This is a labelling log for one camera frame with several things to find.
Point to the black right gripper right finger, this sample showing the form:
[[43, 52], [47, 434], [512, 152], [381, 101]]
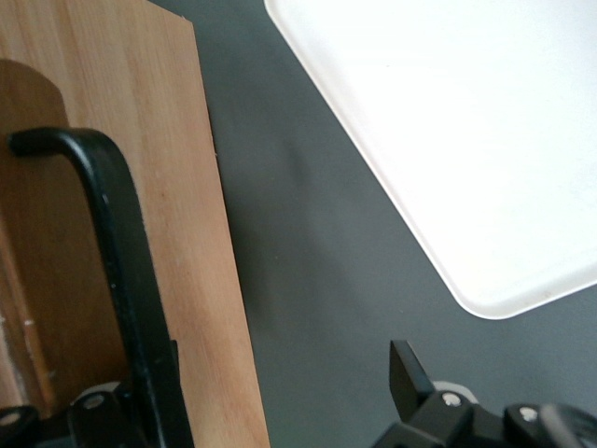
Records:
[[410, 382]]

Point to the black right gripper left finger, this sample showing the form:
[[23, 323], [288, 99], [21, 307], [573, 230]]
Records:
[[102, 420]]

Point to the beige rectangular tray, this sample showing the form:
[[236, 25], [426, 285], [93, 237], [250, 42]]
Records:
[[466, 140]]

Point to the wooden drawer with notched rim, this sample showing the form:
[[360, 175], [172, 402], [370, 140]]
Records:
[[177, 186]]

